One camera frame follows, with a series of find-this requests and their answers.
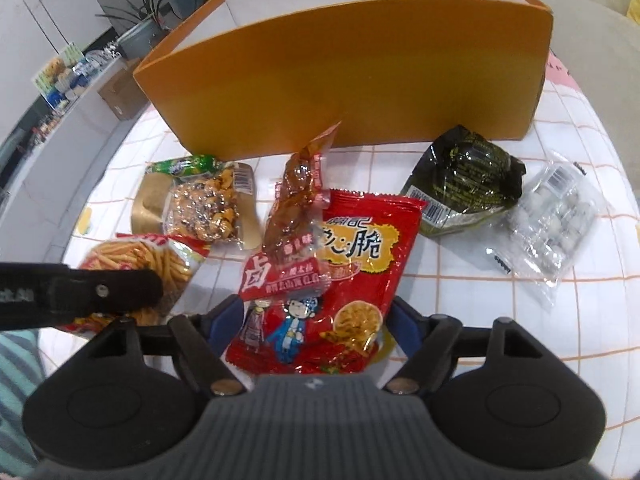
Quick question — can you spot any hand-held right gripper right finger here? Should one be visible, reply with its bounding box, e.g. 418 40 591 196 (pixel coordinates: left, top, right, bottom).
382 296 543 395

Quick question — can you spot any white counter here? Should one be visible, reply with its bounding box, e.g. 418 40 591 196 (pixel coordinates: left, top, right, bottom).
0 57 151 266

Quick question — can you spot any teal striped cloth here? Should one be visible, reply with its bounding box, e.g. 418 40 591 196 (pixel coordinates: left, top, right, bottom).
0 330 48 461

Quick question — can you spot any group of packaged goods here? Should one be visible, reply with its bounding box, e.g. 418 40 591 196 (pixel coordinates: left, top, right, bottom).
32 42 123 111

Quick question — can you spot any clear nut snack packet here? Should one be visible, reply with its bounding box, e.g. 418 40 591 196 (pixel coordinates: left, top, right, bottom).
131 161 261 251

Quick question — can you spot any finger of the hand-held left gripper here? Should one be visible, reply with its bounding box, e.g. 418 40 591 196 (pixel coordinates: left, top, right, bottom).
0 262 164 332

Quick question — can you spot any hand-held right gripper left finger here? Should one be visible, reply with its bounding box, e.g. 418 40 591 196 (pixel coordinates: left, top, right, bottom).
90 294 248 396

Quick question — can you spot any fried sticks snack packet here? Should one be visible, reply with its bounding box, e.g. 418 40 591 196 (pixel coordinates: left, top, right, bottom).
55 232 213 336

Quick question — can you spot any brown cardboard carton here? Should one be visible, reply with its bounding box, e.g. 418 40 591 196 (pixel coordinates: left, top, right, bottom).
97 57 151 121

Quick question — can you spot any beige sofa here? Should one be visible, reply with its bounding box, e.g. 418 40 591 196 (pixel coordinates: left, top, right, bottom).
525 0 640 161

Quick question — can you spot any red cartoon snack packet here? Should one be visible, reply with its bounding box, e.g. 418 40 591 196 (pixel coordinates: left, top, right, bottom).
225 189 429 377

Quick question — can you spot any clear white candy packet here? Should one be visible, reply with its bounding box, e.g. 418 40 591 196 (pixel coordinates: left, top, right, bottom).
486 150 613 311

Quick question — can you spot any orange cardboard box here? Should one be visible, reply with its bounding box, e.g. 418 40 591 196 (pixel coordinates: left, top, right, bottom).
132 0 555 156

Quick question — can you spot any clear brown braised snack packet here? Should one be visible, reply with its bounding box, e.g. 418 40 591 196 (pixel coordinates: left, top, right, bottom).
239 121 343 303

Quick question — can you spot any green sausage stick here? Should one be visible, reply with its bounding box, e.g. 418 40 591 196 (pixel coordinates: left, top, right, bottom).
150 155 221 180

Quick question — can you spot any dark green snack packet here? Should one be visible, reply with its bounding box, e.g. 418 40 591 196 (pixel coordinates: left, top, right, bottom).
400 125 527 237

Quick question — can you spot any potted plant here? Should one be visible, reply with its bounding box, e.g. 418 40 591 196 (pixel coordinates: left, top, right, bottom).
95 0 188 61

